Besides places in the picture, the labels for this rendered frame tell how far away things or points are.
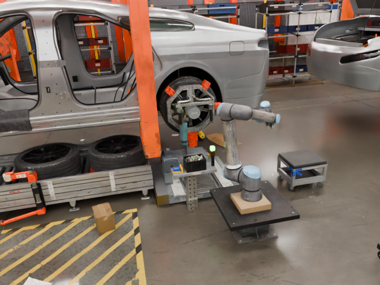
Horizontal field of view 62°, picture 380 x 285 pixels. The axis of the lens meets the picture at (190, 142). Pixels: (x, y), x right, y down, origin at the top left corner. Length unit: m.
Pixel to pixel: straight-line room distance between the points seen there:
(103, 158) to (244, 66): 1.87
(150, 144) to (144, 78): 0.65
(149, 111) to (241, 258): 1.55
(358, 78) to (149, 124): 3.08
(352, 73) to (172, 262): 3.56
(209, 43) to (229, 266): 2.25
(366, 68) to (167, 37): 2.76
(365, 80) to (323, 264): 2.89
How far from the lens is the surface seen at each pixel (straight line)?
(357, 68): 4.97
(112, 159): 3.43
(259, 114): 2.68
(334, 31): 6.45
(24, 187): 3.53
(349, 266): 2.91
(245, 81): 3.81
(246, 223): 2.65
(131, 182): 3.43
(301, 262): 2.83
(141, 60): 2.96
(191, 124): 3.75
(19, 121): 3.74
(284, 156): 3.68
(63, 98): 3.60
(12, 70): 5.95
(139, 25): 2.93
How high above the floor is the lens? 1.89
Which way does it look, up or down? 23 degrees down
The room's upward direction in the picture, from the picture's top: 3 degrees counter-clockwise
